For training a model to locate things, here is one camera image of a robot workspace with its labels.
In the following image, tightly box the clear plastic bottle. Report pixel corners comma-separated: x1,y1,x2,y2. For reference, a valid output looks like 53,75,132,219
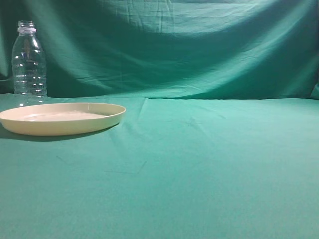
11,21,47,107

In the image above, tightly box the cream plastic plate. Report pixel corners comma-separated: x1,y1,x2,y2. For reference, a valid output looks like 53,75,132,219
0,102,126,136

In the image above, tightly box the green cloth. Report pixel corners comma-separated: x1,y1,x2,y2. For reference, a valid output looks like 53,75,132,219
0,0,319,239

